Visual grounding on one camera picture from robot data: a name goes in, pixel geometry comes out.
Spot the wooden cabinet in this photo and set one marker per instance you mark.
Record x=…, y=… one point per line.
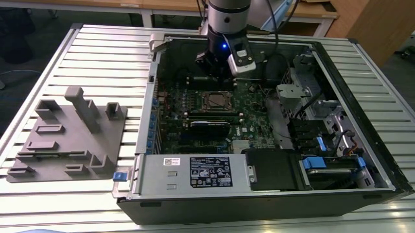
x=373, y=24

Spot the green motherboard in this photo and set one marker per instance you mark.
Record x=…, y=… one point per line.
x=259, y=131

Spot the blue plastic latch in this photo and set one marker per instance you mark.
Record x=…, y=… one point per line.
x=120, y=176

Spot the silver chipset heatsink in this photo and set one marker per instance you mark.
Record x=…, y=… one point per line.
x=242, y=144

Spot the RAM slot white clips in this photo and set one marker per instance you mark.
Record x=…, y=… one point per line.
x=214, y=113
x=214, y=119

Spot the black graphics card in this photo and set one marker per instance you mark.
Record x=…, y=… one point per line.
x=211, y=129

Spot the CPU socket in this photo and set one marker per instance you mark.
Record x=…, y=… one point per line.
x=203, y=106

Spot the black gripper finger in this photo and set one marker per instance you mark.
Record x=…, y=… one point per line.
x=202, y=61

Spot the metal locking lever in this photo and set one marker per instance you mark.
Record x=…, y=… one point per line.
x=219, y=109
x=214, y=91

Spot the silver CPU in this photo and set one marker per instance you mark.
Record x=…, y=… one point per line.
x=216, y=99

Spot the wooden desk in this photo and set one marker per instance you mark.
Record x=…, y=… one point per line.
x=98, y=3
x=307, y=13

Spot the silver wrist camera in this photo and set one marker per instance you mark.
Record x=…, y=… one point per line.
x=242, y=69

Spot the silver power supply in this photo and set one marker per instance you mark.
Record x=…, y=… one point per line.
x=155, y=174

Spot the black office chair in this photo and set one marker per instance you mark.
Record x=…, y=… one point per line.
x=16, y=36

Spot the grey parts rack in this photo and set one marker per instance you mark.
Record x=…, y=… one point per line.
x=75, y=145

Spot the hard disk blue carrier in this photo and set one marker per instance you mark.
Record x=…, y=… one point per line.
x=313, y=162

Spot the black PC case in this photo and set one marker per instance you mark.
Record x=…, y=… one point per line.
x=227, y=208

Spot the silver metal drive cage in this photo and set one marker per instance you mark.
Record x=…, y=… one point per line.
x=291, y=91

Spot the black drive bay block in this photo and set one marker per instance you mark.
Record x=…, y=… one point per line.
x=302, y=131

